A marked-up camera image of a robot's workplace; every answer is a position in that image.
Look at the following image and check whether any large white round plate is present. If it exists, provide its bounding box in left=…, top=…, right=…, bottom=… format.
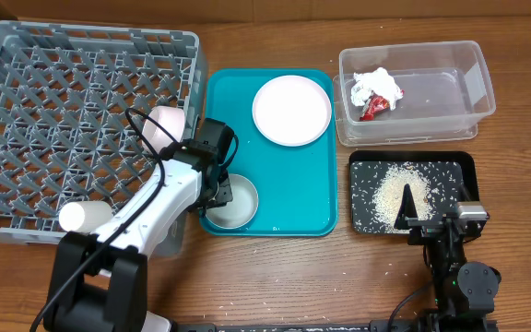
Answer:
left=252, top=75, right=332, bottom=147

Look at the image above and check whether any pale pink bowl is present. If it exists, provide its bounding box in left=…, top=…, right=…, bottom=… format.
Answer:
left=142, top=106, right=185, bottom=152

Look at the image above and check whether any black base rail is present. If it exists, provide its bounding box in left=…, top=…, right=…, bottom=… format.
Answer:
left=171, top=319, right=499, bottom=332

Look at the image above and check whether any cream white plastic cup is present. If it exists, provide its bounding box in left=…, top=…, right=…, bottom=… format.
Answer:
left=59, top=201, right=112, bottom=233

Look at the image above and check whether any red snack wrapper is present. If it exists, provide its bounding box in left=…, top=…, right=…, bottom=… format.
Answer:
left=360, top=94, right=390, bottom=121

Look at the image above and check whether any white tissue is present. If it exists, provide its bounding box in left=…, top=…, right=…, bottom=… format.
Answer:
left=350, top=67, right=404, bottom=111

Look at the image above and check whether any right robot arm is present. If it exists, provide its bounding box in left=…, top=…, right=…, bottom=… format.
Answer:
left=386, top=185, right=502, bottom=331

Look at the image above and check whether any teal plastic serving tray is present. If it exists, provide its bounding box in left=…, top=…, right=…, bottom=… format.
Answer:
left=200, top=68, right=338, bottom=237

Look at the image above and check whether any grey plastic dishwasher rack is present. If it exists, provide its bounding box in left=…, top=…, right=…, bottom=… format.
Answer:
left=0, top=21, right=207, bottom=244

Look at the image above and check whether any clear plastic waste bin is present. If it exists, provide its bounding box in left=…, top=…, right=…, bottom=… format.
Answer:
left=334, top=41, right=496, bottom=147

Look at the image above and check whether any grey metal bowl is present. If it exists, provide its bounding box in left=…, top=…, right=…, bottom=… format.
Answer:
left=206, top=174, right=259, bottom=230

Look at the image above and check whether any black food waste tray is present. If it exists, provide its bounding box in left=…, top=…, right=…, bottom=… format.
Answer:
left=348, top=150, right=479, bottom=235

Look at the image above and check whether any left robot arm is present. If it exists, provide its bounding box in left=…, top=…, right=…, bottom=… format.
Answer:
left=31, top=118, right=239, bottom=331

